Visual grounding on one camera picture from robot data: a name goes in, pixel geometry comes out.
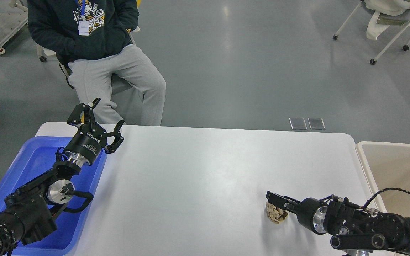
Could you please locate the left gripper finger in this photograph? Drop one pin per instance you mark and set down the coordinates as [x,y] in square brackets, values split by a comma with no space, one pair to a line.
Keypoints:
[118,138]
[83,118]

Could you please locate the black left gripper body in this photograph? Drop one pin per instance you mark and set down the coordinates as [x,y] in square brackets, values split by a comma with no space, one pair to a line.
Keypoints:
[86,144]

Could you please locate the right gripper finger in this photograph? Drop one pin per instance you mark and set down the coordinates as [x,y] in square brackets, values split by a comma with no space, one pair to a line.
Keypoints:
[291,207]
[281,201]

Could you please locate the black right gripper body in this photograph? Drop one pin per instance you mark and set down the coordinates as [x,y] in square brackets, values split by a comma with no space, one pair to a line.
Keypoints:
[311,214]

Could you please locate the brown paper ball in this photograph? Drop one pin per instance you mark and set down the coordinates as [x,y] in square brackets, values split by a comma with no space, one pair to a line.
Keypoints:
[275,214]

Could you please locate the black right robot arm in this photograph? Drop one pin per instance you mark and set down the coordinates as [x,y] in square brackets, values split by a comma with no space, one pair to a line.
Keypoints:
[354,229]

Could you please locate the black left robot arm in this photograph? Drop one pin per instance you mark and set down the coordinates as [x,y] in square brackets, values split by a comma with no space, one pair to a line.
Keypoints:
[31,210]

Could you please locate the person's chair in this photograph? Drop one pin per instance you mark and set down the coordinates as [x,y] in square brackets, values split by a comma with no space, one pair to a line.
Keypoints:
[118,83]

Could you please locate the left floor outlet plate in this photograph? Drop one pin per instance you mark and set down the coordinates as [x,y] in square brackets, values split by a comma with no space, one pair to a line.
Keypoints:
[298,124]

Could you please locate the floor outlet plate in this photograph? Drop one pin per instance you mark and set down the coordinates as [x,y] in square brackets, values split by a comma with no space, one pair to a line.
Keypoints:
[316,123]
[298,124]

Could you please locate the seated person in black hoodie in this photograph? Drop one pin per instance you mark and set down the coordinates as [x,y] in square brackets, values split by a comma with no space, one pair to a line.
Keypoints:
[92,38]

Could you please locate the right floor outlet plate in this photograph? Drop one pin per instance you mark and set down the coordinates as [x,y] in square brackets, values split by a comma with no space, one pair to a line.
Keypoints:
[316,123]

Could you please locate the beige plastic bin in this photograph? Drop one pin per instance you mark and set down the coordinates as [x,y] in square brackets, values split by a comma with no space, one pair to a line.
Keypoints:
[387,166]

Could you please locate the white office chair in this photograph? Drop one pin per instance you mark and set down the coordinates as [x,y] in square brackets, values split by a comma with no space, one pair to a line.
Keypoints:
[385,13]

